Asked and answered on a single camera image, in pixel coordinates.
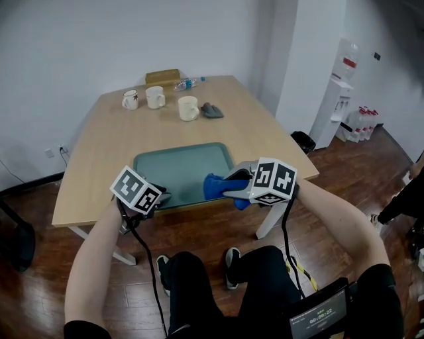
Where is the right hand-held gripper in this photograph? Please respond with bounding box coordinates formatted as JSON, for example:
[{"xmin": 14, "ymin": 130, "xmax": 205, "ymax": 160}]
[{"xmin": 221, "ymin": 157, "xmax": 298, "ymax": 207}]

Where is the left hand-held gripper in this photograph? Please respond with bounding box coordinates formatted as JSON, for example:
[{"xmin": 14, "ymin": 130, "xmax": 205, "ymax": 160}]
[{"xmin": 109, "ymin": 164, "xmax": 173, "ymax": 235}]

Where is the blue cleaning cloth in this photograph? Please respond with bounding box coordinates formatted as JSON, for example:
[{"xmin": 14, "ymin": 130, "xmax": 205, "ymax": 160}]
[{"xmin": 203, "ymin": 172, "xmax": 249, "ymax": 211}]

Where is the green plastic tray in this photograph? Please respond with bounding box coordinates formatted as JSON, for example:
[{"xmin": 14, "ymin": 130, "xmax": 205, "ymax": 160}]
[{"xmin": 132, "ymin": 142, "xmax": 235, "ymax": 210}]

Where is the person's left forearm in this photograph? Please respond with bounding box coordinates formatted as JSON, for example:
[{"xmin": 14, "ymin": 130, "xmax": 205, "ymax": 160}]
[{"xmin": 64, "ymin": 198, "xmax": 140, "ymax": 328}]

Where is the person's right forearm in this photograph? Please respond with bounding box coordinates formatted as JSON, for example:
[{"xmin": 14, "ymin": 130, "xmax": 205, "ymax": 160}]
[{"xmin": 293, "ymin": 178, "xmax": 390, "ymax": 275}]

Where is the black waste bin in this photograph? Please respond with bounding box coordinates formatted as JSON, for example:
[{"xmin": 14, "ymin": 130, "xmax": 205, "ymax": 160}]
[{"xmin": 290, "ymin": 130, "xmax": 316, "ymax": 156}]

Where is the grey crumpled cloth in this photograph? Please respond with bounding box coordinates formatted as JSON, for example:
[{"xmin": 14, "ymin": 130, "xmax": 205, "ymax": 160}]
[{"xmin": 199, "ymin": 102, "xmax": 225, "ymax": 119}]

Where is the person's right shoe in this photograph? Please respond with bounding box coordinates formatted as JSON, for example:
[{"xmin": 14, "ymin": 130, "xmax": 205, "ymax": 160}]
[{"xmin": 225, "ymin": 246, "xmax": 242, "ymax": 291}]

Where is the person's shoe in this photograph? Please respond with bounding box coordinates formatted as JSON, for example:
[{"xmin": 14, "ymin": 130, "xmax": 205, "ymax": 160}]
[
  {"xmin": 155, "ymin": 254, "xmax": 172, "ymax": 297},
  {"xmin": 225, "ymin": 246, "xmax": 242, "ymax": 291}
]

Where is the person's left shoe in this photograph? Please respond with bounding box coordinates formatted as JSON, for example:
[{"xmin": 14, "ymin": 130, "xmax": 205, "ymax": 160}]
[{"xmin": 155, "ymin": 254, "xmax": 172, "ymax": 297}]

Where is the plain cream mug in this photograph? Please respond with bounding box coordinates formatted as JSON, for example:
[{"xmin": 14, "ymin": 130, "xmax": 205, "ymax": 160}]
[{"xmin": 178, "ymin": 95, "xmax": 200, "ymax": 122}]

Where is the tall white mug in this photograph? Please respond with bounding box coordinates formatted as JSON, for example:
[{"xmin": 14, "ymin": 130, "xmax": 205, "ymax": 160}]
[{"xmin": 145, "ymin": 85, "xmax": 166, "ymax": 110}]

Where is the white mug brown leaf print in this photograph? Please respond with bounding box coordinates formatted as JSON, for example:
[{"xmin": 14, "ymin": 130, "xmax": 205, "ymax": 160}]
[{"xmin": 121, "ymin": 89, "xmax": 140, "ymax": 111}]

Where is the person's right leg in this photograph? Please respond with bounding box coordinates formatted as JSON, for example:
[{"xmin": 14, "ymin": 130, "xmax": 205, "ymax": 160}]
[{"xmin": 231, "ymin": 245, "xmax": 302, "ymax": 339}]

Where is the person's leg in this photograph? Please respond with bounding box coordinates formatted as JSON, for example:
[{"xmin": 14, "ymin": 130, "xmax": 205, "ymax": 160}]
[
  {"xmin": 231, "ymin": 245, "xmax": 302, "ymax": 339},
  {"xmin": 167, "ymin": 251, "xmax": 226, "ymax": 339}
]

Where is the person's left leg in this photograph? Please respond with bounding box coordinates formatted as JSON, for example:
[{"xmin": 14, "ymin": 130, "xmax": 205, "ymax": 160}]
[{"xmin": 167, "ymin": 251, "xmax": 226, "ymax": 339}]

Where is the clear plastic water bottle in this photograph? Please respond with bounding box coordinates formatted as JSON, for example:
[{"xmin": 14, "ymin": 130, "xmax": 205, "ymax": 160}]
[{"xmin": 174, "ymin": 76, "xmax": 207, "ymax": 92}]

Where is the white water dispenser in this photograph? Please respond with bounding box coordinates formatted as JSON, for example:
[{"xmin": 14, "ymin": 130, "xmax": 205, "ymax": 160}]
[{"xmin": 309, "ymin": 79, "xmax": 354, "ymax": 150}]

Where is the brown cardboard box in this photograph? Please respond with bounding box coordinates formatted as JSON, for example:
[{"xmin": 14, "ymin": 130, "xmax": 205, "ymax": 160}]
[{"xmin": 144, "ymin": 68, "xmax": 181, "ymax": 85}]

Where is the pack of red-capped bottles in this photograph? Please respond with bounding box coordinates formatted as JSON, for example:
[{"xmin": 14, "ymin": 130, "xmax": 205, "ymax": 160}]
[{"xmin": 336, "ymin": 105, "xmax": 380, "ymax": 144}]

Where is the black tablet screen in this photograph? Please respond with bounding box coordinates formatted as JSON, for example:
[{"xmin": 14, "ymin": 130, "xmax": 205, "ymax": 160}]
[{"xmin": 286, "ymin": 277, "xmax": 358, "ymax": 339}]

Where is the clear water jug red label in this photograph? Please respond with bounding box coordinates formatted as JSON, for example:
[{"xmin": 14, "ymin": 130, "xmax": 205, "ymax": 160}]
[{"xmin": 333, "ymin": 38, "xmax": 360, "ymax": 83}]

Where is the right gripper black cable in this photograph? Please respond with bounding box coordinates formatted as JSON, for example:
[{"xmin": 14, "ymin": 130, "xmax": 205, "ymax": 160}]
[{"xmin": 281, "ymin": 195, "xmax": 307, "ymax": 299}]

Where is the black lamp cable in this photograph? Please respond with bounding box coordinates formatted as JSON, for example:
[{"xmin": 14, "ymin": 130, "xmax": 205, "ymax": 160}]
[{"xmin": 0, "ymin": 147, "xmax": 69, "ymax": 186}]

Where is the yellow cable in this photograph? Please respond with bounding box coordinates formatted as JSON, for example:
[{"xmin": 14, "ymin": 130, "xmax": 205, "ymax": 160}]
[{"xmin": 286, "ymin": 258, "xmax": 319, "ymax": 292}]

